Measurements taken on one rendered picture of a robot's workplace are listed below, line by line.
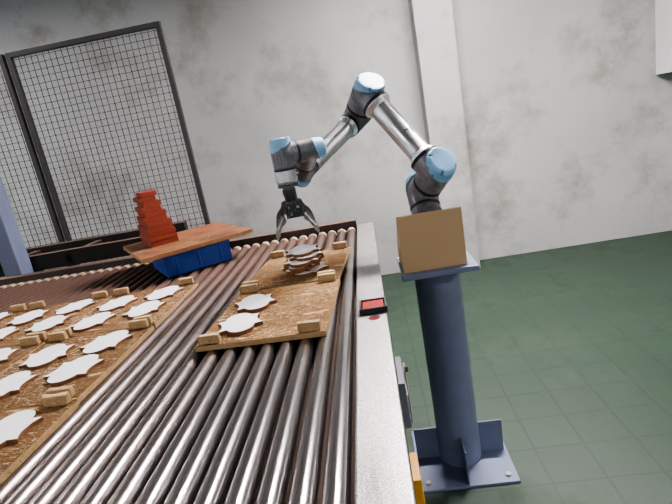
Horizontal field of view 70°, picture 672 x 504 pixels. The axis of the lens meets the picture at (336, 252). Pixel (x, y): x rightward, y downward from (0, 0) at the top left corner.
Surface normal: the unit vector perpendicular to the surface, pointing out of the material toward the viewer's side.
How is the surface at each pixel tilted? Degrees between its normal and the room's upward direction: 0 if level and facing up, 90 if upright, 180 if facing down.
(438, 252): 90
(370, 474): 0
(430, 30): 90
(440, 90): 90
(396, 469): 0
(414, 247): 90
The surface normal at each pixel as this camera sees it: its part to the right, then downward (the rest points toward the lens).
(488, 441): -0.05, 0.25
